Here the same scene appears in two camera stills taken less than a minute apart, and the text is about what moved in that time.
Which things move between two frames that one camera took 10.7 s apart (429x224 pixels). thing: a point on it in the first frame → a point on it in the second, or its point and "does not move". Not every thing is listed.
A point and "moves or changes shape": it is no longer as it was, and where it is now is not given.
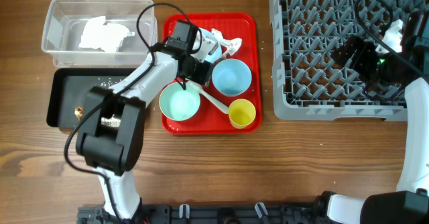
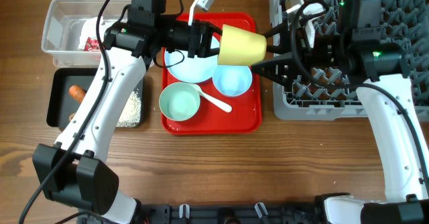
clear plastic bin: (99, 33) does not move
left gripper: (202, 76) → (200, 45)
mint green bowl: (179, 104) does not move
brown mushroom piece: (78, 112) moves or changes shape
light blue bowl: (231, 76) does not move
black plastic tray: (68, 88) does not move
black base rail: (209, 213) does not move
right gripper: (350, 54) → (302, 54)
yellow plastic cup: (241, 113) → (238, 47)
